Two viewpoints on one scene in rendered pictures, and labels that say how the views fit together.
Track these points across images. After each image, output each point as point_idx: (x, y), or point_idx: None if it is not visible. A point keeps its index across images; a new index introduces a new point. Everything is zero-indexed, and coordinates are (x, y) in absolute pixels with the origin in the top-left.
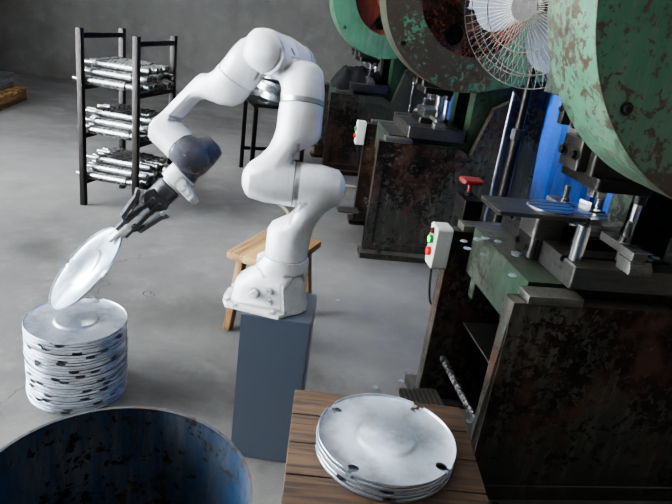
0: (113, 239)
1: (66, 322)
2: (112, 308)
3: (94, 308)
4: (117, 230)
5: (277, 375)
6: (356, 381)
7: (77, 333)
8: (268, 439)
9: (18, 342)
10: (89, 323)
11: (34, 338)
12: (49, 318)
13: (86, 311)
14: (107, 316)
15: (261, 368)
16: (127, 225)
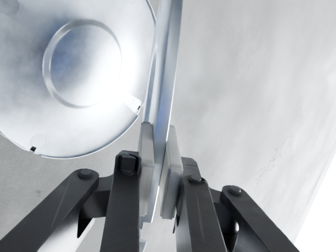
0: (168, 129)
1: (106, 53)
2: (6, 104)
3: (46, 109)
4: (182, 157)
5: None
6: None
7: (94, 6)
8: None
9: (79, 164)
10: (70, 35)
11: (153, 14)
12: (122, 81)
13: (66, 92)
14: (24, 66)
15: None
16: (177, 169)
